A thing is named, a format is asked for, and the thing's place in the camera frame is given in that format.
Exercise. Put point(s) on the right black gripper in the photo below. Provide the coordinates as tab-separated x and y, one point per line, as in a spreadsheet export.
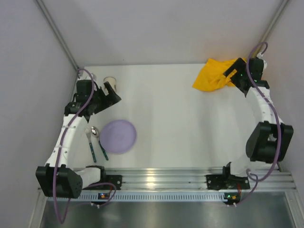
236	74

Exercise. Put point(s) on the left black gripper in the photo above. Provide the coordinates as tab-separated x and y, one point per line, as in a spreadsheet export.
104	99

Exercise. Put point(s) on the paper cup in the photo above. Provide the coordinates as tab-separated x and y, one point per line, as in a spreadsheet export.
112	81

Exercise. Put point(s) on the yellow pikachu cloth placemat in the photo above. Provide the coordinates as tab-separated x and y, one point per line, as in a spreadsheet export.
211	76

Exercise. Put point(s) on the spoon with green handle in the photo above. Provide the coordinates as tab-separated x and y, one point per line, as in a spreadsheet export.
95	132

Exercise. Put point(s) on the purple plastic plate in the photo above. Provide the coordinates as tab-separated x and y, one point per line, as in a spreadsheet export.
118	136

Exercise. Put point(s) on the fork with green handle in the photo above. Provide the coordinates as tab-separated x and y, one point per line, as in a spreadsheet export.
88	135

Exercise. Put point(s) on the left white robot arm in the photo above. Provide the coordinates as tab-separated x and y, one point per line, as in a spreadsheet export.
57	177

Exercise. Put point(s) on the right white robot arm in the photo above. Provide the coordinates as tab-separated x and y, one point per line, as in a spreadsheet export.
269	141

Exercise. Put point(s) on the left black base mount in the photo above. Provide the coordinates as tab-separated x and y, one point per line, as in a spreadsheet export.
116	180

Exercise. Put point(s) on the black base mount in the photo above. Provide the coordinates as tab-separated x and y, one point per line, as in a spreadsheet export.
216	181
116	180

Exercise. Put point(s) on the aluminium rail frame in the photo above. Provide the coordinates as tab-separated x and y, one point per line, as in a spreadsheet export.
193	179

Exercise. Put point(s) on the slotted grey cable duct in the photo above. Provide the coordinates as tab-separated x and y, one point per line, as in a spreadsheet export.
157	197

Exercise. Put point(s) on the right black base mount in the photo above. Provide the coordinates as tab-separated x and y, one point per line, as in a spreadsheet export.
216	181

